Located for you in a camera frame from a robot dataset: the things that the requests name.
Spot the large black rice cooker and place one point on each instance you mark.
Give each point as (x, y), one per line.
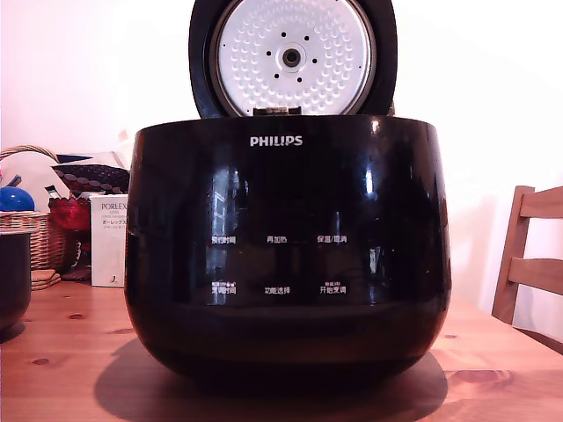
(281, 264)

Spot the dark metallic inner pot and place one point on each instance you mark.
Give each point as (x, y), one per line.
(13, 277)

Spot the white Porlex box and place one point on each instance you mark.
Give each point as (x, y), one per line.
(107, 246)

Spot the patterned cushion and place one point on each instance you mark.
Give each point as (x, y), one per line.
(94, 173)

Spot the woven wicker basket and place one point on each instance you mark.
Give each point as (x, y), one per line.
(41, 242)

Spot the woven coaster stack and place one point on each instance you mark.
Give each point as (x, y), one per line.
(44, 280)

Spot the wooden chair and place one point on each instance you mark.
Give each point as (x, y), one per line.
(528, 268)

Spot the blue ball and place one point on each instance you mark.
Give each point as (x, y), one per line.
(15, 200)

